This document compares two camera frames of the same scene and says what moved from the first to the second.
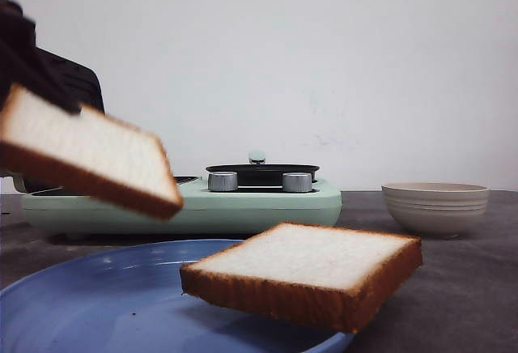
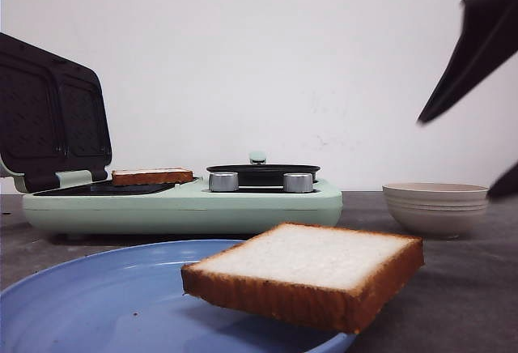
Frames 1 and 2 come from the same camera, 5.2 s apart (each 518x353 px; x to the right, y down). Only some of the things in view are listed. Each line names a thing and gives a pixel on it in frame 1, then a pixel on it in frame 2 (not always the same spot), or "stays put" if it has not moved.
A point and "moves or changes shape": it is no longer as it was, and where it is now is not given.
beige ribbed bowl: x=437 y=209 stays put
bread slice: x=314 y=276 stays put
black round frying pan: x=263 y=174 stays put
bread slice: x=90 y=151 moves or changes shape
